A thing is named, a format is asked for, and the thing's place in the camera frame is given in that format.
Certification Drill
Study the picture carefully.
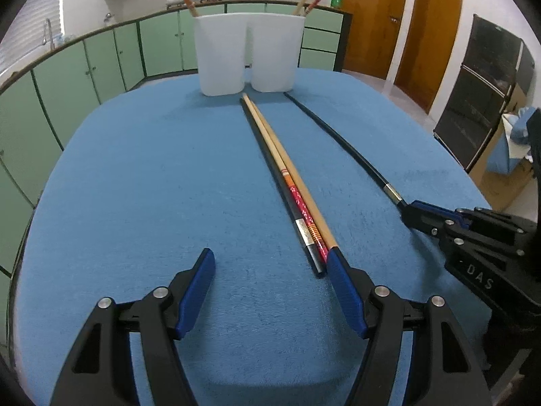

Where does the black chopstick silver band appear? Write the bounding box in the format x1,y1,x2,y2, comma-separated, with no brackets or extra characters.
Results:
284,93,407,212

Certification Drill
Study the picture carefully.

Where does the red orange chopstick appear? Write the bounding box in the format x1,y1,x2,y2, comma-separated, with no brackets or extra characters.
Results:
281,167,328,263

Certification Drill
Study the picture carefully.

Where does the black silver-band chopstick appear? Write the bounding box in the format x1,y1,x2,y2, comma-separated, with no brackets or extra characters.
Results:
239,99,326,278

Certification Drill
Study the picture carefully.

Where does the plain bamboo chopstick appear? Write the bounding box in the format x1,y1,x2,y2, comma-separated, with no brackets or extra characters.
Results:
242,93,338,248

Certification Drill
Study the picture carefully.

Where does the cardboard box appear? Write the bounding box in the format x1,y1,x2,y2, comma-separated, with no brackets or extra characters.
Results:
468,83,536,213

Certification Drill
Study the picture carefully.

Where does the blue cloth bundle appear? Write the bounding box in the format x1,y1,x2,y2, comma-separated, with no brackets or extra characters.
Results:
487,106,536,175

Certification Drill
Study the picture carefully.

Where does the wooden door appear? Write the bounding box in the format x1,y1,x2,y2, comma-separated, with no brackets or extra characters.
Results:
394,0,462,113
342,0,405,79

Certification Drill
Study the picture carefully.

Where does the black glass cabinet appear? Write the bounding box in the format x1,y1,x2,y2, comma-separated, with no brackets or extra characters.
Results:
434,15,535,172

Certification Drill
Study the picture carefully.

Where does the blue table cloth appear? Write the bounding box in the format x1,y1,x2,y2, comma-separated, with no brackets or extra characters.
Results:
14,70,491,405

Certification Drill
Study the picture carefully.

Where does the white twin utensil holder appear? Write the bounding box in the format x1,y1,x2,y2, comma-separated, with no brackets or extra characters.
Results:
193,13,305,96

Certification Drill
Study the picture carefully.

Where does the chrome sink faucet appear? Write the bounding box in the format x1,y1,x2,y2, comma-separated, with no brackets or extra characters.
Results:
42,18,55,50

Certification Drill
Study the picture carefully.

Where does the white window blind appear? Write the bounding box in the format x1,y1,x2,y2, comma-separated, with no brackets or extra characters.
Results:
1,0,62,72

